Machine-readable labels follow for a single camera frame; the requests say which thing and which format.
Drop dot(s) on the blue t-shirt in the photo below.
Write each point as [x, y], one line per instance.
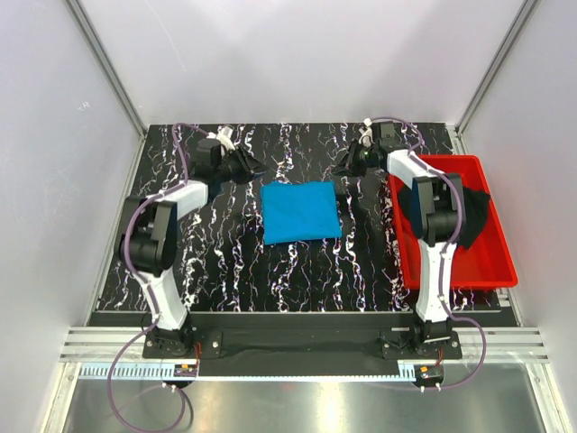
[299, 212]

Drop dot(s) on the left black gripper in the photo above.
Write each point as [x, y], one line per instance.
[249, 165]

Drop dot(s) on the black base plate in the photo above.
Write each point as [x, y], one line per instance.
[298, 347]

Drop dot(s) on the left aluminium frame post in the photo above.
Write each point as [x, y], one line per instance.
[98, 51]

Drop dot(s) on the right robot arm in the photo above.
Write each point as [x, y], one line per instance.
[436, 215]

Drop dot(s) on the right aluminium frame post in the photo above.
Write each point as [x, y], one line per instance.
[506, 46]

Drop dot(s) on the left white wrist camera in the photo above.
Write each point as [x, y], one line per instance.
[224, 136]

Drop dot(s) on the aluminium rail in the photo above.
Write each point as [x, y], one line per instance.
[97, 352]

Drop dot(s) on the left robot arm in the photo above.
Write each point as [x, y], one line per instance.
[147, 236]

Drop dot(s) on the black t-shirt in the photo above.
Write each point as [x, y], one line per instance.
[476, 213]

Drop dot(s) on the red plastic bin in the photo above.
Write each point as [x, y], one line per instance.
[487, 264]

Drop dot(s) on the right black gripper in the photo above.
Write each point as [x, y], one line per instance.
[346, 168]

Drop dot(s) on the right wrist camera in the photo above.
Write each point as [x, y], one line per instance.
[366, 138]

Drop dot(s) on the aluminium frame post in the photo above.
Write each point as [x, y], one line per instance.
[98, 51]
[506, 46]

